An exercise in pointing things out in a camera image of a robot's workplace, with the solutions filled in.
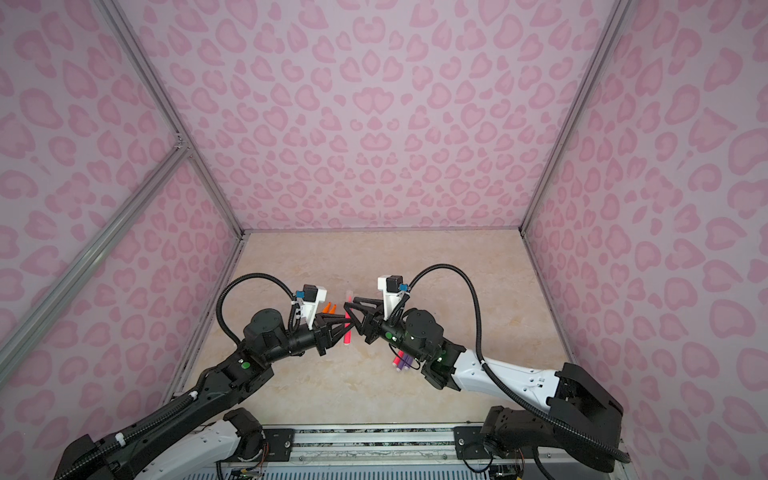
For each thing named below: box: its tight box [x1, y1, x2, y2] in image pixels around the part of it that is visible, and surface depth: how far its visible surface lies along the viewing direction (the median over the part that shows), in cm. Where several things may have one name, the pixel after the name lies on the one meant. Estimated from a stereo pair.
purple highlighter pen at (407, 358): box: [398, 353, 414, 370], surface depth 88 cm
